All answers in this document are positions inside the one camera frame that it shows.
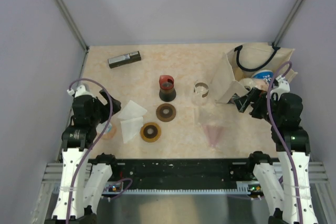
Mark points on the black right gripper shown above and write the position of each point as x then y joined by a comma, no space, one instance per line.
254,95

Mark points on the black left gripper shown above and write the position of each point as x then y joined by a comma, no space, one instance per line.
96,102

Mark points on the white paper coffee filter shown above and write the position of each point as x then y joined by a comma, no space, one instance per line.
131,111
130,128

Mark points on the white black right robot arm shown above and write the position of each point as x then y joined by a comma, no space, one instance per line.
288,198

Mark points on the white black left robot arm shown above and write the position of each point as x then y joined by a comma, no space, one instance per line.
82,180

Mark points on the pink glass dripper cone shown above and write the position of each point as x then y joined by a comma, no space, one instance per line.
214,134

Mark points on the beige round package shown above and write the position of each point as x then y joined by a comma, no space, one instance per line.
249,83

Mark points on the blue white packet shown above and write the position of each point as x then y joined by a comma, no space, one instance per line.
266,77

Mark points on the beige canvas tote bag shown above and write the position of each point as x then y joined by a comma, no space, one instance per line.
243,62

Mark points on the black rectangular box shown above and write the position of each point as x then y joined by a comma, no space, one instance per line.
124,59

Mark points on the clear glass beaker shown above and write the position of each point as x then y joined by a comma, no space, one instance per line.
200,93

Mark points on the black carafe with red lid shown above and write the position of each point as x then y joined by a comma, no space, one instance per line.
167,91

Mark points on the grey cable duct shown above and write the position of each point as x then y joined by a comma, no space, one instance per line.
241,189

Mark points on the aluminium frame rail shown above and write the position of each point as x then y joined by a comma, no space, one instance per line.
319,174

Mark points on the left corner aluminium post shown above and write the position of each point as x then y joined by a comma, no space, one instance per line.
71,24

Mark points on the corner aluminium post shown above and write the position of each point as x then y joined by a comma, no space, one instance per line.
71,24
288,22

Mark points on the right corner aluminium post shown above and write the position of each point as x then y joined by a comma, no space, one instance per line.
288,22

